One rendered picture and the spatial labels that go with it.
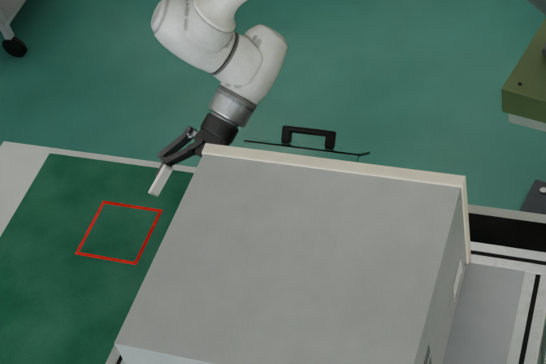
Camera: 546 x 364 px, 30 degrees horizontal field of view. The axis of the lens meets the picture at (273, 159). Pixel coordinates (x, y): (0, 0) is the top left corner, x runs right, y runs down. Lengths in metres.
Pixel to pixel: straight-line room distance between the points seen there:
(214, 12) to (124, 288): 0.66
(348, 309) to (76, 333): 0.94
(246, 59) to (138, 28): 2.06
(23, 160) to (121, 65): 1.38
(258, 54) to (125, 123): 1.70
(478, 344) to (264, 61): 0.77
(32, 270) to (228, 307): 0.99
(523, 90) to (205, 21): 0.79
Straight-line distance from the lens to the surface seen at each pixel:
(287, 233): 1.55
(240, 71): 2.07
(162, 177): 2.18
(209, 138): 2.13
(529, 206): 3.20
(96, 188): 2.51
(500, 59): 3.66
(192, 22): 2.02
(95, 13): 4.26
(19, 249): 2.46
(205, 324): 1.49
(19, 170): 2.64
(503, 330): 1.66
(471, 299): 1.69
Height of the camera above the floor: 2.53
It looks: 47 degrees down
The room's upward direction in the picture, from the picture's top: 16 degrees counter-clockwise
